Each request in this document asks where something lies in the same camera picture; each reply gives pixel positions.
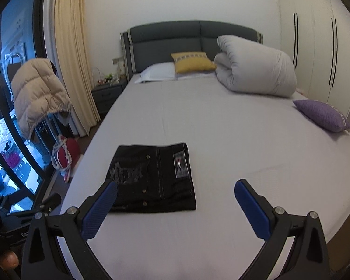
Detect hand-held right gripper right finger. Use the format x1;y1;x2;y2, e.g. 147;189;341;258
234;179;329;280

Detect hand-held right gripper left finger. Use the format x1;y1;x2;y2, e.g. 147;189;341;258
20;180;119;280

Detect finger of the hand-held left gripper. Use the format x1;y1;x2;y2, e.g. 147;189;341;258
6;193;62;219

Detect black pants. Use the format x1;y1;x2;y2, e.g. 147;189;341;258
106;142;197;214

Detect person's left hand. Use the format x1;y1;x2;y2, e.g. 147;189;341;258
0;249;21;272

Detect red bag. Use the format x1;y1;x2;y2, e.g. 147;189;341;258
52;136;81;183

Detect bed with white sheet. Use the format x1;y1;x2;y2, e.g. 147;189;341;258
56;73;350;280

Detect beige puffer jacket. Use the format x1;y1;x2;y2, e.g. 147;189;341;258
11;58;73;139

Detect dark grey nightstand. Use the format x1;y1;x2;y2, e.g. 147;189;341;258
91;79;128;116

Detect purple pillow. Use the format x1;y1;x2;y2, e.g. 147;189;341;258
292;99;350;133

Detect glass door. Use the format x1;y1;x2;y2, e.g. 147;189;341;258
0;0;49;210

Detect white folded duvet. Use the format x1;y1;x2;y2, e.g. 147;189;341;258
214;34;297;98

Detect white pillow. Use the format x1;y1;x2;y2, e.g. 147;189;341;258
134;62;178;84

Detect beige curtain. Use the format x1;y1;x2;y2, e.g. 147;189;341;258
51;0;102;137

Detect yellow pillow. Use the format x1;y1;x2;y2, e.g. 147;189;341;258
171;52;217;74

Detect cream wardrobe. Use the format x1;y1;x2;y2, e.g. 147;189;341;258
276;0;350;140

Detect dark grey headboard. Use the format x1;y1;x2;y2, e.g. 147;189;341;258
119;20;264;82

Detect wire basket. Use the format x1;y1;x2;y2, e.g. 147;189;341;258
92;67;120;86

